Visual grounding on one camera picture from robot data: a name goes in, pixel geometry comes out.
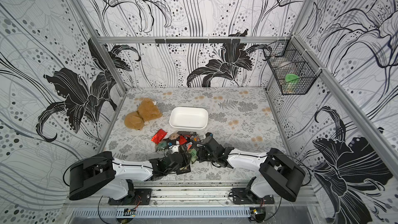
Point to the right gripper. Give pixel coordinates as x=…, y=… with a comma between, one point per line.
x=207, y=145

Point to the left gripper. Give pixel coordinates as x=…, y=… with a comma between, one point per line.
x=185, y=164

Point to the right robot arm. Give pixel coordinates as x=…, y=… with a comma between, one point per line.
x=278, y=175

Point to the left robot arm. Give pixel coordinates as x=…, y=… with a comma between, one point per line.
x=105, y=175

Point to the shiny red foil tea bag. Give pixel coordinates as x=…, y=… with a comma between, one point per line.
x=159, y=136

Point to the white storage box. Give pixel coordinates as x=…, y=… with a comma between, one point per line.
x=189, y=118

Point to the brown teddy bear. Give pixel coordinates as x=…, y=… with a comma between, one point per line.
x=146, y=111

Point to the green lid in basket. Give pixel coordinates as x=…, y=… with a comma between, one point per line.
x=292, y=79

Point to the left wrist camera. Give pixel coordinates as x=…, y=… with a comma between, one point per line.
x=174, y=148

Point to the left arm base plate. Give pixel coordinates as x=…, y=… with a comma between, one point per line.
x=136, y=197

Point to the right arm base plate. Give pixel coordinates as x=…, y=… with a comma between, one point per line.
x=242, y=196

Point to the black wire basket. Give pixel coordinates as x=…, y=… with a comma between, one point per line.
x=288, y=56

